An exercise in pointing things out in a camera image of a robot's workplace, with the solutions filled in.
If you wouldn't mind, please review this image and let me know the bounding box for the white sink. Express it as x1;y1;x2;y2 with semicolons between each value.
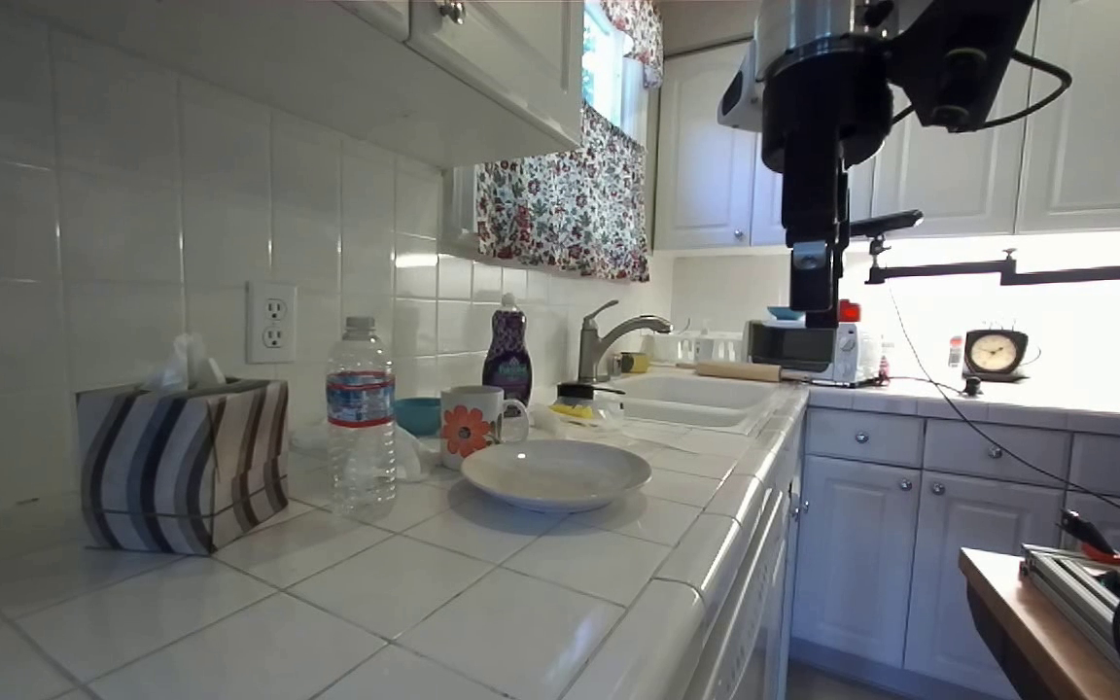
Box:
607;373;783;436

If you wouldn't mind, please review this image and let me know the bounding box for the floral curtain valance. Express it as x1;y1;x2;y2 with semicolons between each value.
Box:
599;0;665;89

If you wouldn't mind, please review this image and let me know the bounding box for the window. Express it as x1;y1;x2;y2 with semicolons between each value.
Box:
580;0;650;147

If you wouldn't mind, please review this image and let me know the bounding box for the white toaster oven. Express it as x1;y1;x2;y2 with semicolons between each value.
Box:
747;320;883;388

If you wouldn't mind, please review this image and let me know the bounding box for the wooden rolling pin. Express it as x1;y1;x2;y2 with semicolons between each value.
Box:
695;361;784;383

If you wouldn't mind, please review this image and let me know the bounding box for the floral curtain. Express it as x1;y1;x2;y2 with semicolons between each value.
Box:
474;101;651;284

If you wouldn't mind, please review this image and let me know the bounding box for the black round clock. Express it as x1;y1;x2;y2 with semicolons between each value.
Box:
962;328;1031;383

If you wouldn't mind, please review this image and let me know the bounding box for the grey metal tap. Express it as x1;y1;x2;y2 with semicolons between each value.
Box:
577;298;675;384

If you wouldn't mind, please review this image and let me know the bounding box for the glass dish with dish brush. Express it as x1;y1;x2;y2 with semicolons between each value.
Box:
548;381;627;431

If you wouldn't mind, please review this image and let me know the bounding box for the purple dish soap bottle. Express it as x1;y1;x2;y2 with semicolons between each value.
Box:
481;293;535;406

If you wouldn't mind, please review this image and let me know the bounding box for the white plate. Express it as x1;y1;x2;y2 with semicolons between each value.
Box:
460;438;653;514

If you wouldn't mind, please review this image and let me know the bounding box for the white mug orange flower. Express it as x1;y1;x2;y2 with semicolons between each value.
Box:
438;384;531;471

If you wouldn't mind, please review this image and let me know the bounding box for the white dishwasher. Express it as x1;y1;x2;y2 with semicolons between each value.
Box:
682;457;806;700

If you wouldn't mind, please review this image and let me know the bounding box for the red and black clamp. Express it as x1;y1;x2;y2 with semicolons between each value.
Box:
1058;508;1120;568

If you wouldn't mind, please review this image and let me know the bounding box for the small blue bowl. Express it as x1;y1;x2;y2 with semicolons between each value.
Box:
392;396;443;438

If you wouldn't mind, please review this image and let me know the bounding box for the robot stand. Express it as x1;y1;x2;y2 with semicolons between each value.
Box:
958;542;1120;700

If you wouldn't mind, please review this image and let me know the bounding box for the clear plastic water bottle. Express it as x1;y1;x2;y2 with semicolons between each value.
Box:
326;315;398;515

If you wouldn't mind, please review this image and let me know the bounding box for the striped tissue box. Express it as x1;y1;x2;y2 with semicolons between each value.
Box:
76;333;292;557

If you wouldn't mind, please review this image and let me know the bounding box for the white wall cabinet door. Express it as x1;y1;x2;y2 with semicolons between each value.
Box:
653;42;787;252
849;83;1035;239
1015;0;1120;234

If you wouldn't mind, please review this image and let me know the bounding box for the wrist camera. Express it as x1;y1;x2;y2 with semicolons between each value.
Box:
886;0;1039;134

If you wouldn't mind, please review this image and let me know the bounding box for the white wall cabinet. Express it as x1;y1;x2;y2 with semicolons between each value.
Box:
11;0;587;169

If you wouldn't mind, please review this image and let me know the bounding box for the white wall socket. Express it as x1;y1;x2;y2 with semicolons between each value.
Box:
245;281;298;366

